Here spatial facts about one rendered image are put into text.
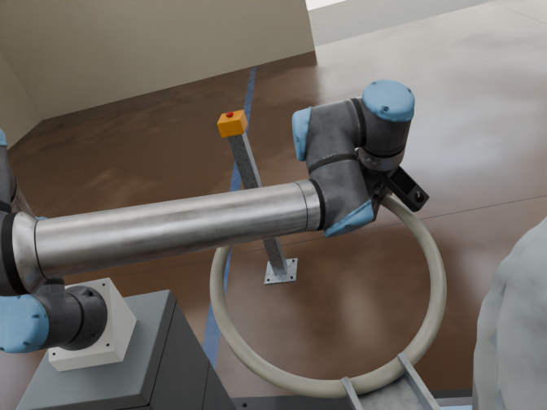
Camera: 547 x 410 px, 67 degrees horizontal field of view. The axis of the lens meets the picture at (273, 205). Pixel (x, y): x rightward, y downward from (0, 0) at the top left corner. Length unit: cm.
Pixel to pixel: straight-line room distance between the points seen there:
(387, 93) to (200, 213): 38
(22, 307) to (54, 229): 59
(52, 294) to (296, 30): 609
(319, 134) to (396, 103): 14
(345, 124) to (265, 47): 624
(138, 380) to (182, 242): 77
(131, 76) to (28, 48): 160
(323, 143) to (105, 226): 37
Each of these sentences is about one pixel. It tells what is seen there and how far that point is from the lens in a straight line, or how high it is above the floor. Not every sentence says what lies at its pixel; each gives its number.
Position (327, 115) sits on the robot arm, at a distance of 74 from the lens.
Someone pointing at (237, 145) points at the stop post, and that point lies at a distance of 214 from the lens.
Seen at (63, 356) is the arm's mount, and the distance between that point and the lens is 148.
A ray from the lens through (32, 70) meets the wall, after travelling 807.
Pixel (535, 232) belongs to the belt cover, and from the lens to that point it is 18.
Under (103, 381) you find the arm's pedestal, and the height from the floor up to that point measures 85.
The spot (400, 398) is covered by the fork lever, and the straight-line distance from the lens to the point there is 83.
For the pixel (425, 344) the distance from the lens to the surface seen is 85.
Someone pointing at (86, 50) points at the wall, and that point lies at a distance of 757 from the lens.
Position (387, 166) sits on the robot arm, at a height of 137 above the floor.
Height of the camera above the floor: 181
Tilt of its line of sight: 33 degrees down
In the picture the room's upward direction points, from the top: 17 degrees counter-clockwise
